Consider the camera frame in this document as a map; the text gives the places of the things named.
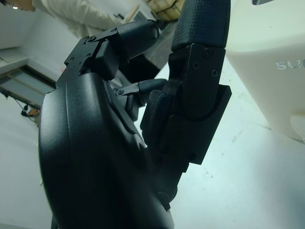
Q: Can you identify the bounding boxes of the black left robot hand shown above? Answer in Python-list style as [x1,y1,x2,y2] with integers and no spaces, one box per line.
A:
[38,0,233,229]

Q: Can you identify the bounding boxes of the person in beige jacket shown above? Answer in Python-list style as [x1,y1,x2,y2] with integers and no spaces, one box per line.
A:
[0,0,135,40]

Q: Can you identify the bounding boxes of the cream white two-slot toaster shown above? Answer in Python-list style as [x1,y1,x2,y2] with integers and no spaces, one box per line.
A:
[225,0,305,146]

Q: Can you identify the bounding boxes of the glass door with dark frame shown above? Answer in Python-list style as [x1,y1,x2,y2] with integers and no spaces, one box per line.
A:
[0,63,57,107]

